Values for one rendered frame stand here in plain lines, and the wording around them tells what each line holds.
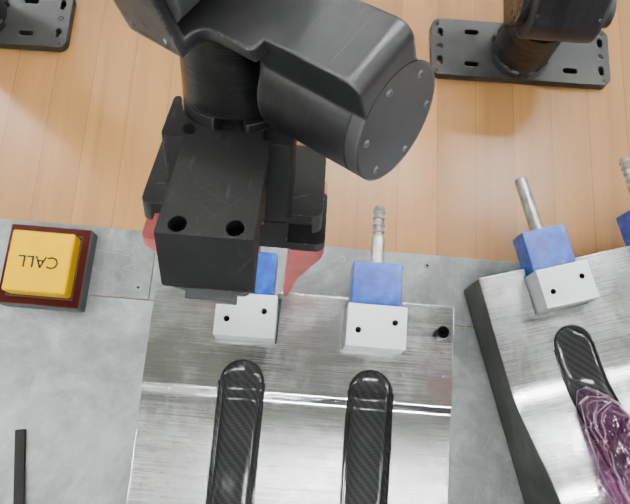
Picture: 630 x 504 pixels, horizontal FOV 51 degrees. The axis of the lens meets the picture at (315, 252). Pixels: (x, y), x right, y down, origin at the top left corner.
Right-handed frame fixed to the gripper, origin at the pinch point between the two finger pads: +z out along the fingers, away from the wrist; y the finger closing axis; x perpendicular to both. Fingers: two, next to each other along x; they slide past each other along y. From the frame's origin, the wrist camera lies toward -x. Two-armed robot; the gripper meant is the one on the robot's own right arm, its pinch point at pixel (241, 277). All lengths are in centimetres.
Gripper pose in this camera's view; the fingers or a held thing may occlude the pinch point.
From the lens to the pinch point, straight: 45.6
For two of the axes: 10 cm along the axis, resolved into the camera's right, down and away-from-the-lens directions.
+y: 10.0, 0.8, 0.1
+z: -0.7, 7.0, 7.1
